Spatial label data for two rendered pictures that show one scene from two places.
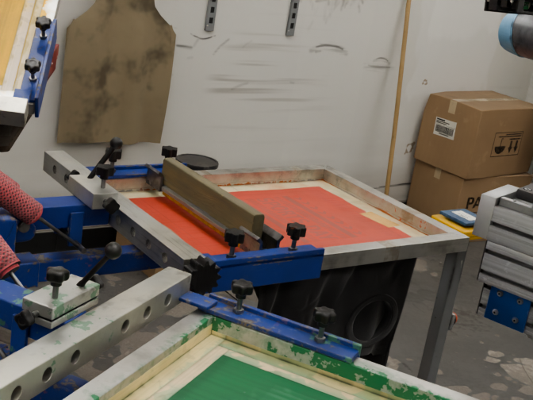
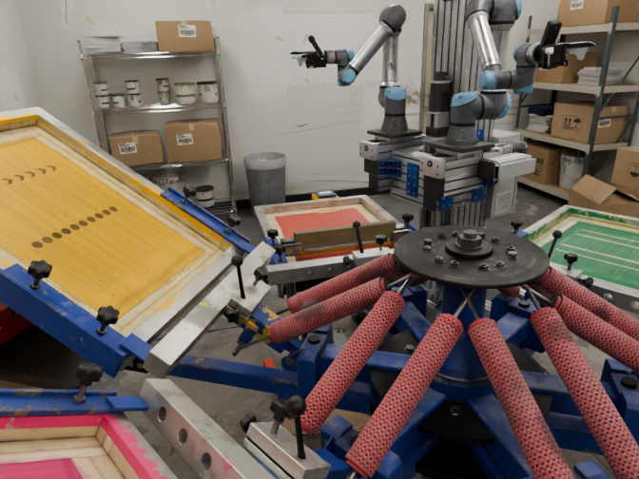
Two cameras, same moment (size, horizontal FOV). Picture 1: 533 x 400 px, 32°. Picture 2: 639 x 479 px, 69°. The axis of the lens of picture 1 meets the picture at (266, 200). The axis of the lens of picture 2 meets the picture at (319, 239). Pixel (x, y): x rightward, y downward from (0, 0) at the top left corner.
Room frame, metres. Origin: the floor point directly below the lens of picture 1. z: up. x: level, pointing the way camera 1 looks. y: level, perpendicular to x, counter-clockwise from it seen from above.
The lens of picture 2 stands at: (1.45, 1.71, 1.69)
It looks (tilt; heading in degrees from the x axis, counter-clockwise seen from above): 22 degrees down; 295
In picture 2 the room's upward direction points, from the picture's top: 2 degrees counter-clockwise
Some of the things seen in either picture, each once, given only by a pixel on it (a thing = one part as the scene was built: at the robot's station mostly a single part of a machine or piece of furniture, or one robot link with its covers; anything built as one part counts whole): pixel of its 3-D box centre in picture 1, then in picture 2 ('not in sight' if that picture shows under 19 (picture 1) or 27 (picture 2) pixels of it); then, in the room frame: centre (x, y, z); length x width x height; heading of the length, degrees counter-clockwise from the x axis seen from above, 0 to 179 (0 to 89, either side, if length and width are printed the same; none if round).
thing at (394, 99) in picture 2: not in sight; (395, 100); (2.17, -0.92, 1.42); 0.13 x 0.12 x 0.14; 119
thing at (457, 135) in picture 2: not in sight; (461, 132); (1.76, -0.63, 1.31); 0.15 x 0.15 x 0.10
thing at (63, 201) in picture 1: (66, 211); not in sight; (1.84, 0.41, 1.02); 0.17 x 0.06 x 0.05; 128
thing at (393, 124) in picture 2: not in sight; (395, 121); (2.16, -0.91, 1.31); 0.15 x 0.15 x 0.10
